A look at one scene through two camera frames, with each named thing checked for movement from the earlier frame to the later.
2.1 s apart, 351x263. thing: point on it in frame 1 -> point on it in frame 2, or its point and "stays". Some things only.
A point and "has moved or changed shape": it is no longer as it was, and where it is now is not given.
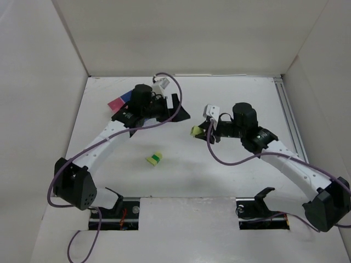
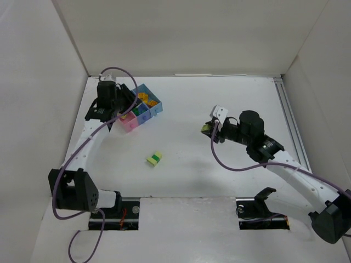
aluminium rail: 292,121 stays
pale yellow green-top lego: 196,130 has moved or changed shape
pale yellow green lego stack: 155,158 stays
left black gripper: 166,107 -> 126,97
